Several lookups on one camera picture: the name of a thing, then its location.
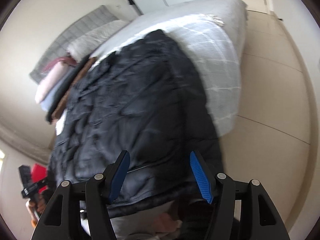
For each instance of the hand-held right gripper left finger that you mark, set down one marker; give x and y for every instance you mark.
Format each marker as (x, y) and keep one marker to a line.
(120, 177)

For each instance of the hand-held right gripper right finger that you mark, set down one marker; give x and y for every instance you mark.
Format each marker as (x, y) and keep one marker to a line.
(201, 177)

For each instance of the black puffer jacket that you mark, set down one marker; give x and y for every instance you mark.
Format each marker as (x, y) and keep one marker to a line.
(135, 105)

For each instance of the person's left hand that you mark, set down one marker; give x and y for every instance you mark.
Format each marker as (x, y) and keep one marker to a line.
(33, 210)

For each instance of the red object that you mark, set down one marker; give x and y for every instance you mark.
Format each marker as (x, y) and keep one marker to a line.
(40, 172)

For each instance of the person's body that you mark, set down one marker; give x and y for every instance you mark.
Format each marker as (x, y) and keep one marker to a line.
(167, 226)

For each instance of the lavender folded cloth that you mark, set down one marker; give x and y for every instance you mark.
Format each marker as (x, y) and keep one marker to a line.
(48, 98)

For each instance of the brown folded garment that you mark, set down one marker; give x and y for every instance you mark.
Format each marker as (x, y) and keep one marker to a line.
(75, 85)

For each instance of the black folded garment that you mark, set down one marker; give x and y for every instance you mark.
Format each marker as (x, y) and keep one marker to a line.
(66, 85)

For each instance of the light pink folded cloth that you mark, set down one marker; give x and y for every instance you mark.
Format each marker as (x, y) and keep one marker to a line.
(53, 80)

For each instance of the bed with white blanket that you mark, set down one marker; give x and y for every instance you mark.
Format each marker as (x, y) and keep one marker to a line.
(212, 55)

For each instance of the pink striped folded cloth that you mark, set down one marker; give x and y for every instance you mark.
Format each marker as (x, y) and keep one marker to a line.
(58, 62)

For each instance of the beige pillow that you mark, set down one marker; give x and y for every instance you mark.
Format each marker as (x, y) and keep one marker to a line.
(97, 36)

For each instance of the grey quilted headboard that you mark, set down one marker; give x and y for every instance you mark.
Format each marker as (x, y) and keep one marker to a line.
(72, 35)

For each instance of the dark hanging object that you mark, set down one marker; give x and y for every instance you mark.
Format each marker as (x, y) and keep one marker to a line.
(130, 0)

